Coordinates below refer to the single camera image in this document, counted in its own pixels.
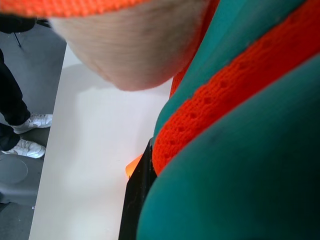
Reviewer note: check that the beige plush toy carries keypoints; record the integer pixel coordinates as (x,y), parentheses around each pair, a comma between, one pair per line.
(130,50)

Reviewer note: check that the person black trouser leg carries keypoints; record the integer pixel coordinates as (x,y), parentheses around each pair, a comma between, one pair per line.
(7,137)
(12,95)

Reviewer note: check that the orange and teal backpack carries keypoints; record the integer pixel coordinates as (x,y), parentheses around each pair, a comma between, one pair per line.
(250,175)

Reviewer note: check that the grey round floor base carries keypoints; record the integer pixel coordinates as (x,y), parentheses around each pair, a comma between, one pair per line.
(15,177)

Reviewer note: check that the white sneaker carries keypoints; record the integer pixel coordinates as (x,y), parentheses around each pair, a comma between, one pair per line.
(27,148)
(35,122)

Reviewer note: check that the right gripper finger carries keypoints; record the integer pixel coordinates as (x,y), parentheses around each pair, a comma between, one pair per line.
(136,200)

